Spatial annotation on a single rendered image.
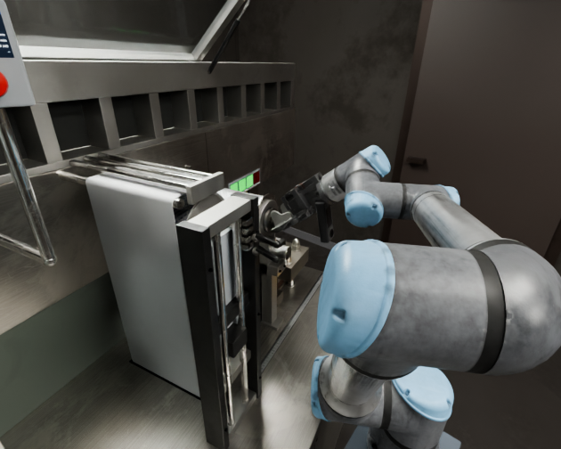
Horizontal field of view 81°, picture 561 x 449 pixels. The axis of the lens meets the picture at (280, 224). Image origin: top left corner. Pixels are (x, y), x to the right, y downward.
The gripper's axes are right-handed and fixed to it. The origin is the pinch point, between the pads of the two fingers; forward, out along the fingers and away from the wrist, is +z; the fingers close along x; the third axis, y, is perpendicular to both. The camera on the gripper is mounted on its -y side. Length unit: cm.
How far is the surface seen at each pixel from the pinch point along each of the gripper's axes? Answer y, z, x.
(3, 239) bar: 26, 2, 55
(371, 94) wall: 30, 2, -195
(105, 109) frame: 49, 8, 20
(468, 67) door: 6, -58, -177
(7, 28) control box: 38, -26, 53
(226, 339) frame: -8.8, -3.5, 38.1
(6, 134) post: 31, -17, 55
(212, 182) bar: 17.6, -13.1, 26.6
